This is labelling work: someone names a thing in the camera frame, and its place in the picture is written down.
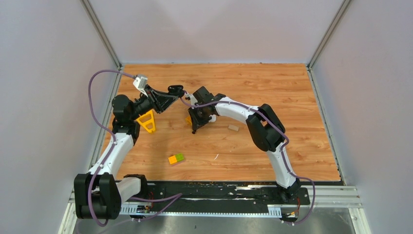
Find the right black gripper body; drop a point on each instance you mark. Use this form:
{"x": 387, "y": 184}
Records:
{"x": 199, "y": 115}

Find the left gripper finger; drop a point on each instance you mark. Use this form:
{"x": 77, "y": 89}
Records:
{"x": 166, "y": 102}
{"x": 160, "y": 93}

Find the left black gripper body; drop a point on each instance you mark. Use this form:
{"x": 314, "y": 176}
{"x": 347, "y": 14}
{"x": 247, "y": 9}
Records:
{"x": 154, "y": 101}

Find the black oval case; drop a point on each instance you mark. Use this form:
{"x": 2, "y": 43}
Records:
{"x": 176, "y": 90}

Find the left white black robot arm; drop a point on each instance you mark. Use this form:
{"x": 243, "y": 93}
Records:
{"x": 97, "y": 195}

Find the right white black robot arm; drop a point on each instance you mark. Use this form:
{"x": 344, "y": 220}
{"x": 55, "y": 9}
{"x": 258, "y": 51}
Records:
{"x": 265, "y": 128}

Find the yellow toy brick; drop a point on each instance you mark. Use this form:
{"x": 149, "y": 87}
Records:
{"x": 188, "y": 120}

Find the orange triangular plastic piece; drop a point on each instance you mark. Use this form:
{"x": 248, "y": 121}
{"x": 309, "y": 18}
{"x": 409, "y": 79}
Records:
{"x": 147, "y": 121}

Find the orange green toy brick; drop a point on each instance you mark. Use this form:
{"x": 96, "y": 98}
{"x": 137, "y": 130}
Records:
{"x": 177, "y": 158}

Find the small wooden block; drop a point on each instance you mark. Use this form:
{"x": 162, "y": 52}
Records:
{"x": 233, "y": 127}

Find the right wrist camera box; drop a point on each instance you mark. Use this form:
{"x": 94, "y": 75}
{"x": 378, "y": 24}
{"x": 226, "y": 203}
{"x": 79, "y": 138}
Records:
{"x": 192, "y": 99}

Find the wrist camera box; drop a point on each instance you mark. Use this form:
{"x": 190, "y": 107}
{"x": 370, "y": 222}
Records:
{"x": 192, "y": 99}
{"x": 140, "y": 82}

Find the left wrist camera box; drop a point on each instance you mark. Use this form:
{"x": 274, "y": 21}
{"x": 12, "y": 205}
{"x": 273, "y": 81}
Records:
{"x": 140, "y": 82}

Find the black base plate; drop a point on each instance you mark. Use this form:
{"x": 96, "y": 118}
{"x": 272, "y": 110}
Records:
{"x": 219, "y": 197}

